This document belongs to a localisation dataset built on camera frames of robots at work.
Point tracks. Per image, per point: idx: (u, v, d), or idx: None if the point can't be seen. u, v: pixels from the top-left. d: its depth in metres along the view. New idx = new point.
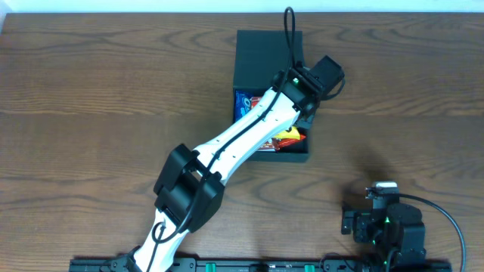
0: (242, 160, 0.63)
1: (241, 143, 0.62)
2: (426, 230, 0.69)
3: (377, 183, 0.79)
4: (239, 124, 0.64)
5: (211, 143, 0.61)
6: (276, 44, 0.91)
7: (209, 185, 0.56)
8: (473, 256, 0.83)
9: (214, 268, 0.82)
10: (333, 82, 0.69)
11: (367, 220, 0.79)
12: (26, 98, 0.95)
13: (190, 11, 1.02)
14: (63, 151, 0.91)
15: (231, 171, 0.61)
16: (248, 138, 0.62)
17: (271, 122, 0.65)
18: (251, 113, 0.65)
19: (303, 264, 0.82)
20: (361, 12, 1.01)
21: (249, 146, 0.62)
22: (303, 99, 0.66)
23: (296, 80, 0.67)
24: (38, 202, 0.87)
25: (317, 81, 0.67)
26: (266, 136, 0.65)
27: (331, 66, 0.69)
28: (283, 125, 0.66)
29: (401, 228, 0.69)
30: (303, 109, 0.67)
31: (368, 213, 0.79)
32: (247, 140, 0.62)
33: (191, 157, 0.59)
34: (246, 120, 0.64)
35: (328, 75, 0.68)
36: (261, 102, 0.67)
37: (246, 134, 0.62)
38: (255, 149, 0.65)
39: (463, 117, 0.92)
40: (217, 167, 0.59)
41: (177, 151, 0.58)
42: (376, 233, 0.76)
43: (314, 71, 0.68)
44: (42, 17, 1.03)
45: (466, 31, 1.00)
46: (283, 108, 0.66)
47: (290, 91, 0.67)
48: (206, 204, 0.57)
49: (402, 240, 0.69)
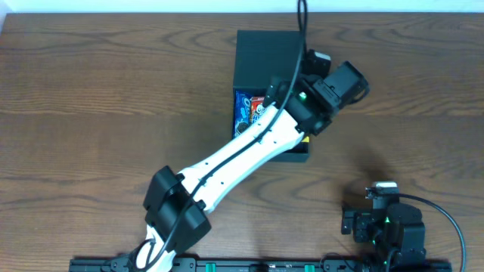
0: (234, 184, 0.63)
1: (231, 169, 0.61)
2: (425, 230, 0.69)
3: (377, 183, 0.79)
4: (234, 145, 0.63)
5: (201, 165, 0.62)
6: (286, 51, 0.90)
7: (190, 213, 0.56)
8: (473, 256, 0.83)
9: (214, 268, 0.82)
10: (349, 91, 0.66)
11: (367, 220, 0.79)
12: (25, 98, 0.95)
13: (190, 11, 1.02)
14: (63, 151, 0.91)
15: (220, 197, 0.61)
16: (241, 162, 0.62)
17: (268, 144, 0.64)
18: (247, 132, 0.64)
19: (303, 264, 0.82)
20: (361, 12, 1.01)
21: (240, 173, 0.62)
22: (311, 117, 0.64)
23: (303, 95, 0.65)
24: (39, 203, 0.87)
25: (331, 91, 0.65)
26: (262, 159, 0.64)
27: (350, 76, 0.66)
28: (282, 147, 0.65)
29: (401, 228, 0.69)
30: (312, 127, 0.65)
31: (368, 213, 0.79)
32: (240, 166, 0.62)
33: (176, 180, 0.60)
34: (242, 140, 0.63)
35: (345, 85, 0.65)
36: (261, 118, 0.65)
37: (239, 158, 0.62)
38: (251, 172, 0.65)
39: (463, 117, 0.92)
40: (202, 194, 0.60)
41: (162, 173, 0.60)
42: (376, 233, 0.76)
43: (328, 79, 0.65)
44: (41, 18, 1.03)
45: (466, 31, 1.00)
46: (283, 130, 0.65)
47: (299, 106, 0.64)
48: (186, 230, 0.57)
49: (402, 240, 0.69)
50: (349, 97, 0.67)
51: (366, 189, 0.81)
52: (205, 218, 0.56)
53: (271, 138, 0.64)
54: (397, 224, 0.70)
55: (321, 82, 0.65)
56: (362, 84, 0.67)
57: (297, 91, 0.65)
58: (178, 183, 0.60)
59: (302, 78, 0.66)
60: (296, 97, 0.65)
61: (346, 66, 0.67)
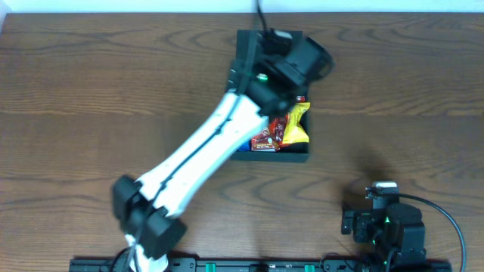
0: (200, 183, 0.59)
1: (191, 168, 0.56)
2: (425, 230, 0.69)
3: (377, 183, 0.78)
4: (193, 141, 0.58)
5: (160, 169, 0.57)
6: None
7: (153, 222, 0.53)
8: (473, 256, 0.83)
9: (214, 268, 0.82)
10: (313, 66, 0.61)
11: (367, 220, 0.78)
12: (25, 98, 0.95)
13: (190, 11, 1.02)
14: (63, 151, 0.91)
15: (185, 198, 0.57)
16: (203, 157, 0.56)
17: (229, 134, 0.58)
18: (208, 125, 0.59)
19: (303, 264, 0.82)
20: (361, 12, 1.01)
21: (202, 170, 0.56)
22: (274, 97, 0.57)
23: (262, 77, 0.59)
24: (39, 203, 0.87)
25: (294, 68, 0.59)
26: (226, 152, 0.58)
27: (311, 49, 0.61)
28: (249, 134, 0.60)
29: (401, 228, 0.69)
30: (277, 108, 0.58)
31: (368, 213, 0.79)
32: (202, 163, 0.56)
33: (134, 190, 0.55)
34: (202, 135, 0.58)
35: (309, 60, 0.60)
36: (220, 107, 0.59)
37: (200, 152, 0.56)
38: (217, 166, 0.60)
39: (464, 117, 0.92)
40: (163, 200, 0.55)
41: (120, 184, 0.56)
42: (376, 233, 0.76)
43: (290, 57, 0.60)
44: (41, 18, 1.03)
45: (466, 31, 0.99)
46: (244, 117, 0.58)
47: (261, 87, 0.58)
48: (152, 240, 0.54)
49: (402, 240, 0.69)
50: (314, 73, 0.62)
51: (366, 189, 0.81)
52: (169, 224, 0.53)
53: (234, 127, 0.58)
54: (397, 223, 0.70)
55: (283, 61, 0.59)
56: (325, 58, 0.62)
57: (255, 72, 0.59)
58: (138, 191, 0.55)
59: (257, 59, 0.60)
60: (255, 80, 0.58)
61: (305, 41, 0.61)
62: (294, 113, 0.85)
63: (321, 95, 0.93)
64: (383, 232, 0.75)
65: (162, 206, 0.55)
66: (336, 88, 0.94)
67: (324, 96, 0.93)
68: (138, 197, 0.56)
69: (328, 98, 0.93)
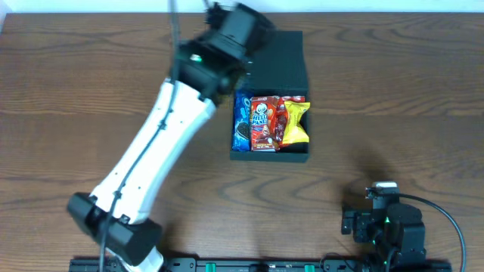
0: (159, 177, 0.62)
1: (141, 165, 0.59)
2: (426, 230, 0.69)
3: (377, 183, 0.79)
4: (140, 141, 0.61)
5: (113, 178, 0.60)
6: (291, 47, 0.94)
7: (116, 233, 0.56)
8: (473, 256, 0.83)
9: (214, 268, 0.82)
10: (250, 32, 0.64)
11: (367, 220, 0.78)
12: (25, 98, 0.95)
13: (190, 11, 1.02)
14: (63, 151, 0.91)
15: (147, 196, 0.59)
16: (153, 154, 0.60)
17: (175, 126, 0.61)
18: (150, 124, 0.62)
19: (303, 264, 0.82)
20: (361, 11, 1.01)
21: (151, 165, 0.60)
22: (214, 75, 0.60)
23: (197, 57, 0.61)
24: (38, 203, 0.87)
25: (231, 41, 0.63)
26: (176, 142, 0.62)
27: (246, 16, 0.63)
28: (193, 122, 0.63)
29: (401, 228, 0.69)
30: (220, 85, 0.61)
31: (368, 213, 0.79)
32: (154, 158, 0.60)
33: (90, 205, 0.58)
34: (147, 134, 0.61)
35: (244, 28, 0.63)
36: (159, 103, 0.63)
37: (149, 149, 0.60)
38: (173, 157, 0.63)
39: (463, 117, 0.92)
40: (122, 207, 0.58)
41: (73, 202, 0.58)
42: (376, 233, 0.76)
43: (225, 29, 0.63)
44: (41, 18, 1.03)
45: (466, 32, 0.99)
46: (185, 106, 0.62)
47: (197, 69, 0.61)
48: (120, 248, 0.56)
49: (402, 240, 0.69)
50: (253, 38, 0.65)
51: (366, 189, 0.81)
52: (132, 231, 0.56)
53: (179, 118, 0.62)
54: (397, 223, 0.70)
55: (218, 36, 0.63)
56: (262, 23, 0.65)
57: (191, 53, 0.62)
58: (94, 205, 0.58)
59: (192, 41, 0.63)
60: (192, 62, 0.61)
61: (239, 9, 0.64)
62: (293, 112, 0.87)
63: (321, 95, 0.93)
64: (383, 232, 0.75)
65: (122, 214, 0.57)
66: (336, 88, 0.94)
67: (323, 96, 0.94)
68: (98, 210, 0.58)
69: (328, 98, 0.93)
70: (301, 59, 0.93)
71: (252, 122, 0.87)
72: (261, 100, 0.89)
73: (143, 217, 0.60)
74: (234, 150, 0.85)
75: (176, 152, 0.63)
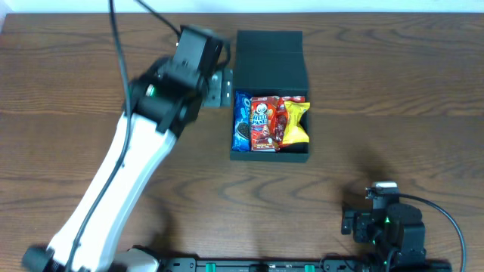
0: (122, 217, 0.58)
1: (100, 211, 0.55)
2: (426, 230, 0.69)
3: (377, 183, 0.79)
4: (98, 180, 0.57)
5: (72, 223, 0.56)
6: (287, 47, 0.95)
7: None
8: (473, 256, 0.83)
9: (214, 268, 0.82)
10: (203, 55, 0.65)
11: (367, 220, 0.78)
12: (25, 98, 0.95)
13: (190, 11, 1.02)
14: (63, 151, 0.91)
15: (108, 241, 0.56)
16: (111, 196, 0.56)
17: (132, 165, 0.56)
18: (108, 162, 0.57)
19: (303, 264, 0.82)
20: (361, 12, 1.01)
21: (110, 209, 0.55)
22: (170, 106, 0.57)
23: (152, 89, 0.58)
24: (39, 203, 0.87)
25: (186, 69, 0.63)
26: (136, 180, 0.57)
27: (197, 41, 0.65)
28: (155, 156, 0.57)
29: (401, 228, 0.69)
30: (177, 116, 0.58)
31: (368, 213, 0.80)
32: (113, 201, 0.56)
33: (48, 258, 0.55)
34: (105, 174, 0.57)
35: (197, 52, 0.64)
36: (116, 139, 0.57)
37: (106, 192, 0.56)
38: (136, 193, 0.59)
39: (463, 117, 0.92)
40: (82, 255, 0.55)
41: (27, 258, 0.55)
42: (376, 234, 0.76)
43: (178, 57, 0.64)
44: (41, 18, 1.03)
45: (466, 32, 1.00)
46: (142, 143, 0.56)
47: (153, 101, 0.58)
48: None
49: (402, 240, 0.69)
50: (207, 61, 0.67)
51: (366, 189, 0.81)
52: None
53: (136, 156, 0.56)
54: (400, 224, 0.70)
55: (172, 63, 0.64)
56: (213, 45, 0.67)
57: (145, 86, 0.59)
58: (51, 258, 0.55)
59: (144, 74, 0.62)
60: (147, 96, 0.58)
61: (188, 33, 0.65)
62: (293, 112, 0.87)
63: (321, 96, 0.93)
64: (383, 231, 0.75)
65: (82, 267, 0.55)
66: (336, 88, 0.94)
67: (323, 96, 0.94)
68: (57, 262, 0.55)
69: (328, 98, 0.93)
70: (300, 60, 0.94)
71: (252, 122, 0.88)
72: (261, 100, 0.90)
73: (107, 263, 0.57)
74: (234, 150, 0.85)
75: (140, 188, 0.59)
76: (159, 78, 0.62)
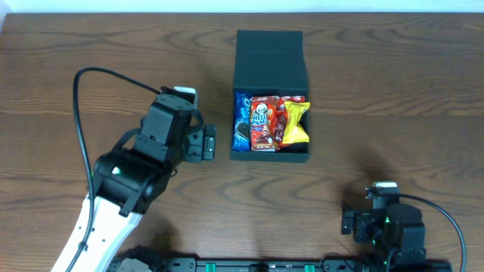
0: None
1: None
2: (426, 230, 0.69)
3: (377, 183, 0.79)
4: (62, 262, 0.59)
5: None
6: (288, 45, 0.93)
7: None
8: (472, 256, 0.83)
9: (214, 268, 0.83)
10: (172, 129, 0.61)
11: (367, 220, 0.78)
12: (25, 98, 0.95)
13: (190, 11, 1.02)
14: (63, 151, 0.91)
15: None
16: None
17: (95, 246, 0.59)
18: (71, 243, 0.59)
19: (303, 264, 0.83)
20: (361, 12, 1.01)
21: None
22: (135, 187, 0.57)
23: (117, 170, 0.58)
24: (39, 203, 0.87)
25: (154, 143, 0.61)
26: (102, 258, 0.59)
27: (163, 115, 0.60)
28: (118, 236, 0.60)
29: (401, 228, 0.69)
30: (144, 194, 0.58)
31: (368, 213, 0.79)
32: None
33: None
34: (69, 254, 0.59)
35: (163, 129, 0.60)
36: (79, 220, 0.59)
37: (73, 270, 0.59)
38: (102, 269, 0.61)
39: (463, 117, 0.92)
40: None
41: None
42: (376, 234, 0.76)
43: (146, 131, 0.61)
44: (41, 18, 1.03)
45: (466, 32, 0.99)
46: (104, 224, 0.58)
47: (119, 183, 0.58)
48: None
49: (402, 240, 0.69)
50: (177, 132, 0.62)
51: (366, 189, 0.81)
52: None
53: (100, 236, 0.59)
54: (396, 223, 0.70)
55: (141, 138, 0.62)
56: (183, 115, 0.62)
57: (110, 167, 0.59)
58: None
59: (113, 151, 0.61)
60: (111, 177, 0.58)
61: (153, 108, 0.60)
62: (293, 112, 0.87)
63: (321, 96, 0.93)
64: (382, 231, 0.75)
65: None
66: (336, 88, 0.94)
67: (323, 96, 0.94)
68: None
69: (328, 98, 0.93)
70: (300, 60, 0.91)
71: (252, 122, 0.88)
72: (261, 100, 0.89)
73: None
74: (234, 150, 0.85)
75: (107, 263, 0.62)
76: (127, 154, 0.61)
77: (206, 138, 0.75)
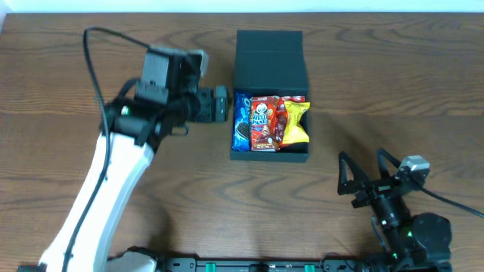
0: (110, 230, 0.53)
1: (90, 225, 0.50)
2: (451, 255, 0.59)
3: (416, 167, 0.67)
4: (84, 195, 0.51)
5: (63, 237, 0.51)
6: (288, 46, 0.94)
7: None
8: (473, 257, 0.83)
9: (214, 268, 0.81)
10: (172, 73, 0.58)
11: (383, 196, 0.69)
12: (25, 98, 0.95)
13: (190, 11, 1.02)
14: (63, 151, 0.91)
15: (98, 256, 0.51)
16: (96, 213, 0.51)
17: (116, 177, 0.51)
18: (92, 172, 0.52)
19: (303, 264, 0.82)
20: (361, 12, 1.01)
21: (102, 221, 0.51)
22: (144, 126, 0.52)
23: (125, 109, 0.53)
24: (39, 203, 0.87)
25: (154, 87, 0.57)
26: (123, 191, 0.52)
27: (161, 59, 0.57)
28: (138, 170, 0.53)
29: (422, 251, 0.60)
30: (153, 134, 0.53)
31: (387, 188, 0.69)
32: (101, 212, 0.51)
33: None
34: (90, 185, 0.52)
35: (162, 71, 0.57)
36: (96, 152, 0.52)
37: (94, 203, 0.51)
38: (122, 207, 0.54)
39: (463, 117, 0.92)
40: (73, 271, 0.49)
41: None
42: (386, 217, 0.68)
43: (144, 76, 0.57)
44: (42, 19, 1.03)
45: (466, 31, 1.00)
46: (125, 155, 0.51)
47: (128, 122, 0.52)
48: None
49: (420, 261, 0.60)
50: (175, 78, 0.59)
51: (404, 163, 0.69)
52: None
53: (117, 171, 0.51)
54: (421, 247, 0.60)
55: (140, 85, 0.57)
56: (178, 58, 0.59)
57: (118, 107, 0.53)
58: None
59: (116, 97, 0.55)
60: (119, 116, 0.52)
61: (150, 54, 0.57)
62: (293, 112, 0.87)
63: (321, 96, 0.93)
64: (395, 217, 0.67)
65: None
66: (336, 88, 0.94)
67: (323, 96, 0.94)
68: None
69: (329, 98, 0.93)
70: (301, 60, 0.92)
71: (252, 122, 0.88)
72: (261, 100, 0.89)
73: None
74: (234, 150, 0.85)
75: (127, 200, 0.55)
76: (129, 100, 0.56)
77: (216, 99, 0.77)
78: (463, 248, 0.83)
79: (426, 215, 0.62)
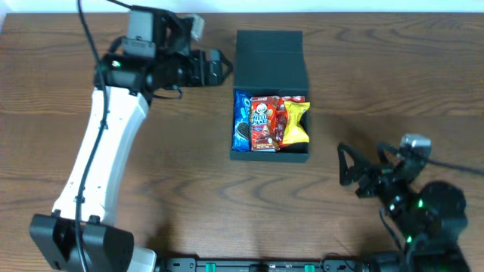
0: (116, 174, 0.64)
1: (95, 168, 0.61)
2: (467, 223, 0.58)
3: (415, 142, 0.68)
4: (87, 147, 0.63)
5: (73, 184, 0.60)
6: (288, 45, 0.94)
7: None
8: (473, 257, 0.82)
9: (214, 268, 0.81)
10: (156, 27, 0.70)
11: (386, 180, 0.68)
12: (25, 98, 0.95)
13: (190, 10, 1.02)
14: (63, 151, 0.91)
15: (108, 194, 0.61)
16: (100, 156, 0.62)
17: (115, 125, 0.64)
18: (93, 127, 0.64)
19: (303, 264, 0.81)
20: (361, 13, 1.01)
21: (107, 163, 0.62)
22: (135, 77, 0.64)
23: (117, 63, 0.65)
24: (38, 203, 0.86)
25: (141, 42, 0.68)
26: (122, 137, 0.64)
27: (144, 15, 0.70)
28: (132, 118, 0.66)
29: (438, 218, 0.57)
30: (145, 83, 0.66)
31: (390, 170, 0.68)
32: (105, 156, 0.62)
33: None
34: (92, 137, 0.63)
35: (147, 26, 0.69)
36: (94, 109, 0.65)
37: (97, 149, 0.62)
38: (122, 156, 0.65)
39: (463, 117, 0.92)
40: (86, 210, 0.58)
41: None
42: (393, 201, 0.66)
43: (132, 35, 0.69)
44: (42, 19, 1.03)
45: (466, 31, 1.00)
46: (119, 105, 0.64)
47: (120, 73, 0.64)
48: None
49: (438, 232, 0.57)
50: (159, 32, 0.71)
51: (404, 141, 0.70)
52: None
53: (114, 121, 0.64)
54: (435, 214, 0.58)
55: (128, 41, 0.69)
56: (161, 14, 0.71)
57: (110, 62, 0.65)
58: None
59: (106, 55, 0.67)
60: (113, 69, 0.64)
61: (134, 10, 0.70)
62: (293, 112, 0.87)
63: (321, 96, 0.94)
64: (401, 199, 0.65)
65: (91, 215, 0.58)
66: (336, 88, 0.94)
67: (323, 96, 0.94)
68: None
69: (328, 98, 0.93)
70: (301, 60, 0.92)
71: (252, 122, 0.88)
72: (261, 100, 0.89)
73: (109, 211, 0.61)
74: (234, 150, 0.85)
75: (125, 149, 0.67)
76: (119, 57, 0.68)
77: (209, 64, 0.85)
78: (463, 247, 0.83)
79: (433, 185, 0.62)
